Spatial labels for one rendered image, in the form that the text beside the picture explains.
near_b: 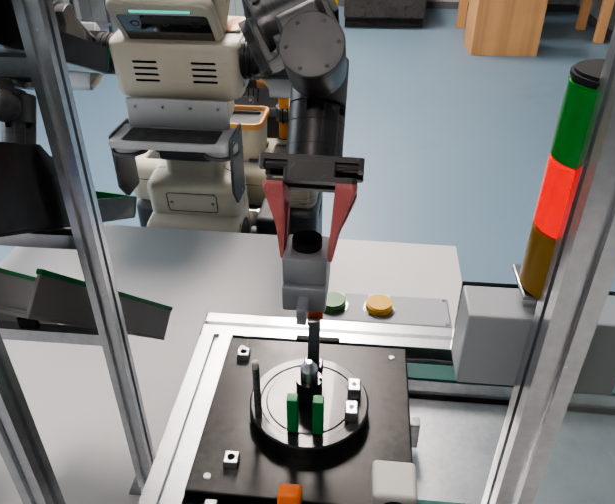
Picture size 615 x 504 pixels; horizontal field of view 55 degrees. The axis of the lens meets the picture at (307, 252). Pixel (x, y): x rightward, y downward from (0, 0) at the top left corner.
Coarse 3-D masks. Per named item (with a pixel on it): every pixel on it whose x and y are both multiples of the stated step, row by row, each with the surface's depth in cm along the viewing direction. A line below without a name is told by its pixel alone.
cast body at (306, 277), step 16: (288, 240) 59; (304, 240) 57; (320, 240) 57; (288, 256) 57; (304, 256) 57; (320, 256) 57; (288, 272) 57; (304, 272) 57; (320, 272) 57; (288, 288) 58; (304, 288) 58; (320, 288) 57; (288, 304) 59; (304, 304) 57; (320, 304) 58; (304, 320) 57
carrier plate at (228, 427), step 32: (256, 352) 78; (288, 352) 78; (320, 352) 78; (352, 352) 78; (384, 352) 78; (224, 384) 74; (384, 384) 74; (224, 416) 69; (384, 416) 69; (224, 448) 66; (256, 448) 66; (352, 448) 66; (384, 448) 66; (192, 480) 62; (224, 480) 62; (256, 480) 62; (288, 480) 62; (320, 480) 62; (352, 480) 62
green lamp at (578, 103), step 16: (576, 96) 34; (592, 96) 33; (560, 112) 36; (576, 112) 34; (560, 128) 36; (576, 128) 35; (560, 144) 36; (576, 144) 35; (560, 160) 36; (576, 160) 35
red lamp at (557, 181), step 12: (552, 168) 37; (564, 168) 36; (552, 180) 37; (564, 180) 36; (540, 192) 39; (552, 192) 37; (564, 192) 37; (540, 204) 39; (552, 204) 38; (564, 204) 37; (540, 216) 39; (552, 216) 38; (540, 228) 39; (552, 228) 38
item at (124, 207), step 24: (0, 144) 44; (24, 144) 47; (0, 168) 45; (24, 168) 47; (48, 168) 50; (0, 192) 45; (24, 192) 48; (48, 192) 51; (96, 192) 66; (0, 216) 46; (24, 216) 48; (48, 216) 51; (120, 216) 62
